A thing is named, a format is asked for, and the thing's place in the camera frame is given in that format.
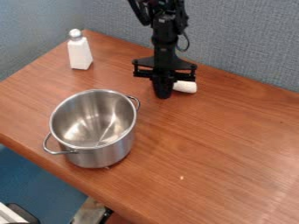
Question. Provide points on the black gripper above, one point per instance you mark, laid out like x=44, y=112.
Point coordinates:
x=180, y=70

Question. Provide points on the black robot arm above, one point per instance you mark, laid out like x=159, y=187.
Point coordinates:
x=167, y=18

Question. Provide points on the red and white toy mushroom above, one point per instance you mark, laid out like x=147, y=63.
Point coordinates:
x=186, y=86

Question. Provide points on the stainless steel pot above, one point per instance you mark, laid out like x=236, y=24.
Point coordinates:
x=92, y=125

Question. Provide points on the grey table leg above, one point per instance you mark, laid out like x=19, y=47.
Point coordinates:
x=91, y=213

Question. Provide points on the white salt shaker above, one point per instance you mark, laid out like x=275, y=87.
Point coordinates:
x=79, y=52

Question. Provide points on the white and black floor object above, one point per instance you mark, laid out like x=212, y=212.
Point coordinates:
x=14, y=214

